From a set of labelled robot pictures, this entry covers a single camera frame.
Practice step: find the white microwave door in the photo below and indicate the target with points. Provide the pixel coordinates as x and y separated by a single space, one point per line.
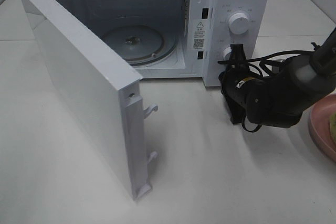
100 89

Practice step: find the glass microwave turntable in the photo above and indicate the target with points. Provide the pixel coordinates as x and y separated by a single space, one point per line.
139 44

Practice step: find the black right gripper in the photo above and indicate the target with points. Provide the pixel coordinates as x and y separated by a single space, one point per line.
235 96

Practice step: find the lower white timer knob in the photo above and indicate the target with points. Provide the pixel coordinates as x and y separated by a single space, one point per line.
227 53

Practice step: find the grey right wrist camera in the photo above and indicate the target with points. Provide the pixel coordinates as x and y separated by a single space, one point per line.
277 65

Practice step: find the white microwave oven body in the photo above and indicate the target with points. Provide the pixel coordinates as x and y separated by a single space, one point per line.
175 16

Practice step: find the toast sandwich with lettuce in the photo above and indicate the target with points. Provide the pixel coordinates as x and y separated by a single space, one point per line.
332 126

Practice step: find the upper white power knob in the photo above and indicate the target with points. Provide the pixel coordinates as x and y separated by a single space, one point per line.
238 23

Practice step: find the pink round plate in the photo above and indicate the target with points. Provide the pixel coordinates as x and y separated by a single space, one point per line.
319 125

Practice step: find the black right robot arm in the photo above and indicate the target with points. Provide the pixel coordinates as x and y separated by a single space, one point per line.
274 90

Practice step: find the white warning label sticker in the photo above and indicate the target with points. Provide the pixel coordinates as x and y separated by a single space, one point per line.
199 34

